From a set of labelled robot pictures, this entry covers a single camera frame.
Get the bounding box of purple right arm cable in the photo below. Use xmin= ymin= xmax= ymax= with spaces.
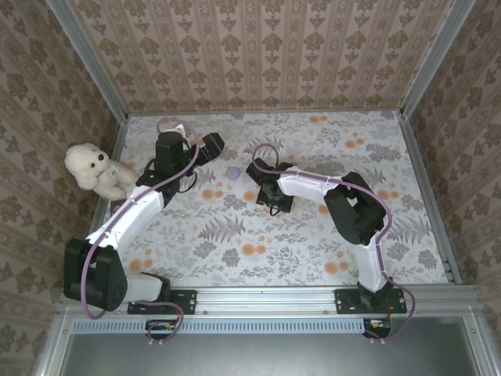
xmin=250 ymin=143 xmax=418 ymax=346

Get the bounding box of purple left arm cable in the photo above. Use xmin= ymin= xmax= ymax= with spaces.
xmin=81 ymin=116 xmax=204 ymax=348

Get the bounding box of white teddy bear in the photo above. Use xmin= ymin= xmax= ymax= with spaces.
xmin=64 ymin=143 xmax=139 ymax=201

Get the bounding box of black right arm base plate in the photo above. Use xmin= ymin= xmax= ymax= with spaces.
xmin=335 ymin=288 xmax=408 ymax=316

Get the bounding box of aluminium mounting rail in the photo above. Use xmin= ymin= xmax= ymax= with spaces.
xmin=58 ymin=284 xmax=481 ymax=319

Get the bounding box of aluminium frame post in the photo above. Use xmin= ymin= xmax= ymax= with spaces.
xmin=45 ymin=0 xmax=130 ymax=122
xmin=399 ymin=0 xmax=478 ymax=118

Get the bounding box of grey metal sheet panel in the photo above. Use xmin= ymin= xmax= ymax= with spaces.
xmin=37 ymin=313 xmax=501 ymax=376

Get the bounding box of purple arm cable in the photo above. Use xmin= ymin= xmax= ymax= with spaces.
xmin=81 ymin=116 xmax=204 ymax=348
xmin=250 ymin=143 xmax=418 ymax=346

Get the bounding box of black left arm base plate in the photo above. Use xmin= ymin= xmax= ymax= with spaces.
xmin=128 ymin=288 xmax=197 ymax=316

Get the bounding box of slotted grey cable duct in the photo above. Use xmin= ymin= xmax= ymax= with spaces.
xmin=72 ymin=317 xmax=392 ymax=334

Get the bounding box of aluminium side rail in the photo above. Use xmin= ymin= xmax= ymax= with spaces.
xmin=398 ymin=111 xmax=463 ymax=286
xmin=73 ymin=115 xmax=130 ymax=289

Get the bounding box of small circuit board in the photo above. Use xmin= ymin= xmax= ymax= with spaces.
xmin=362 ymin=317 xmax=392 ymax=338
xmin=145 ymin=319 xmax=178 ymax=338

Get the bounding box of floral patterned tablecloth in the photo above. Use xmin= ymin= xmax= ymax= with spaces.
xmin=83 ymin=110 xmax=450 ymax=290

